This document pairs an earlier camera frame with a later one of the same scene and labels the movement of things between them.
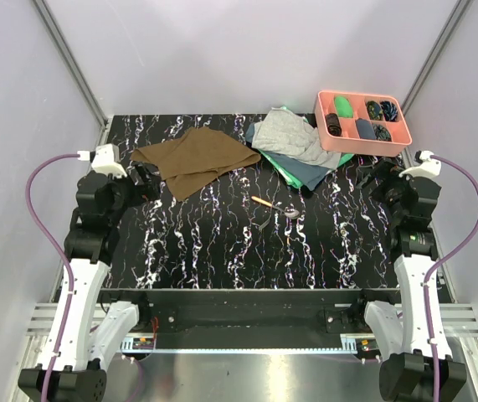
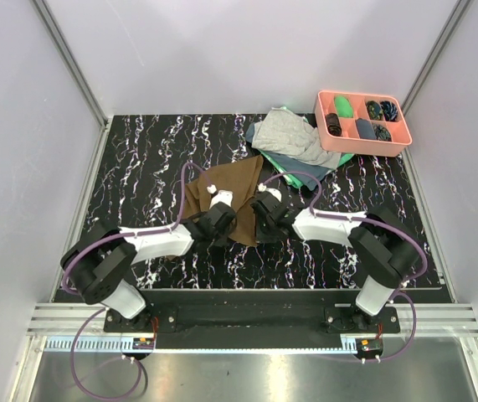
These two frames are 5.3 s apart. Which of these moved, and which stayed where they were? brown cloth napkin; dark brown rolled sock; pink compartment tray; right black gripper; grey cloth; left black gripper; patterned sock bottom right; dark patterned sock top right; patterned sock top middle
Moved: left black gripper; right black gripper; brown cloth napkin
Stayed: patterned sock top middle; grey cloth; pink compartment tray; dark brown rolled sock; patterned sock bottom right; dark patterned sock top right
